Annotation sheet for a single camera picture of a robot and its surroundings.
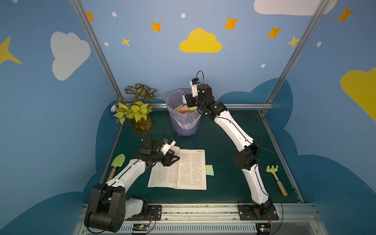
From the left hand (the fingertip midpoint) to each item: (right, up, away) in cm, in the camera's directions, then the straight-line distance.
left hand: (175, 153), depth 85 cm
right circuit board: (+45, -35, -13) cm, 59 cm away
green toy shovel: (-37, -7, +5) cm, 38 cm away
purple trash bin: (+11, +12, +22) cm, 27 cm away
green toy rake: (+61, -11, +5) cm, 62 cm away
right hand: (+8, +35, -1) cm, 36 cm away
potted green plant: (-24, +26, +3) cm, 35 cm away
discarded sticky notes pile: (+4, +28, +17) cm, 33 cm away
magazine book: (+8, -12, +3) cm, 15 cm away
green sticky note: (+21, -12, +5) cm, 24 cm away
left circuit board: (-16, -34, -13) cm, 40 cm away
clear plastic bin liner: (-1, +34, +11) cm, 36 cm away
